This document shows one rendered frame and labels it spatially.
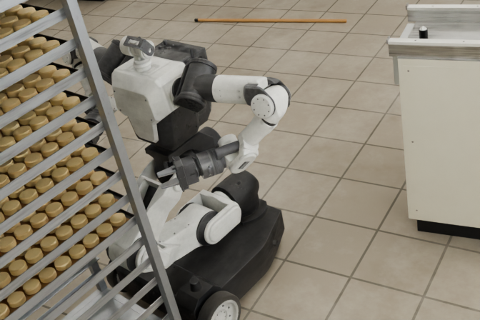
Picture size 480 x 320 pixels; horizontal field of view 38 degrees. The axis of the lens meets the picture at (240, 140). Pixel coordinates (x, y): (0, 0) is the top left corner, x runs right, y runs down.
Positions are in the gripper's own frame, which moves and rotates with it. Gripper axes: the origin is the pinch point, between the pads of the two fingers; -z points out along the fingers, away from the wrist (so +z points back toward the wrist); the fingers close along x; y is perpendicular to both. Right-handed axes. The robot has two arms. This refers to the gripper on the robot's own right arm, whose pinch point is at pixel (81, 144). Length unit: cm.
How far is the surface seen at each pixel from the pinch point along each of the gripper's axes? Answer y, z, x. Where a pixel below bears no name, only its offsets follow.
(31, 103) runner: 21, -51, 47
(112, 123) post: 34, -36, 30
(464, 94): 136, 27, -6
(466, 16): 140, 58, 10
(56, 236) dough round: 12, -52, 1
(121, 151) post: 34, -36, 20
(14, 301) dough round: 5, -71, -6
